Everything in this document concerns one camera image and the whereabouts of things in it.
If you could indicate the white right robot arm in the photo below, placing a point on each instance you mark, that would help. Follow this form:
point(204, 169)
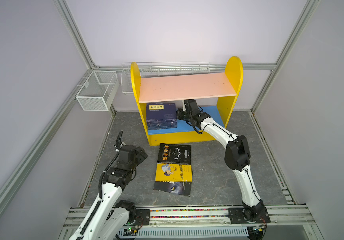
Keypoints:
point(237, 157)

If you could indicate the yellow wooden bookshelf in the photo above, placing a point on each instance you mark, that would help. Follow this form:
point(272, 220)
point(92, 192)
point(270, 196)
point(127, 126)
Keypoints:
point(224, 86)

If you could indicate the white mesh basket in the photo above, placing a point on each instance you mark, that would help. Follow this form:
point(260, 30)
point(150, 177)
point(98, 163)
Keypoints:
point(98, 91)

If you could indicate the white wire rack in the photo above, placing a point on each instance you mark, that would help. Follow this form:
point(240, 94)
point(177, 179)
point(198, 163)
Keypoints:
point(161, 69)

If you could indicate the yellow cartoon cover book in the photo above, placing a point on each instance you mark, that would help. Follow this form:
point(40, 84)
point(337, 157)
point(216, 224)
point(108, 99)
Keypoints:
point(173, 173)

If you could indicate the black wolf cover book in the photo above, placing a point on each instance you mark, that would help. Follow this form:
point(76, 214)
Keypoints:
point(177, 188)

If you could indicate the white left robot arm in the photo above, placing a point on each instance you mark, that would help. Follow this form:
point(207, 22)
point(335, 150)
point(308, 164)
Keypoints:
point(108, 215)

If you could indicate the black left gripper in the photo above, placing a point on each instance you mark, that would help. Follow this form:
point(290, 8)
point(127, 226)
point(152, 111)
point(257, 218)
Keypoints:
point(140, 155)

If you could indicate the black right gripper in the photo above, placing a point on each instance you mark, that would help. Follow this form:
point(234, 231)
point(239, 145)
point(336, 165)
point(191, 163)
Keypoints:
point(180, 111)

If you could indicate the black book orange title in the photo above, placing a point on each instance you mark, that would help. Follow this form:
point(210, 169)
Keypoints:
point(174, 154)

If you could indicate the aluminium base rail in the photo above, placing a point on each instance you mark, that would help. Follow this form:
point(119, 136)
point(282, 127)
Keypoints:
point(210, 221)

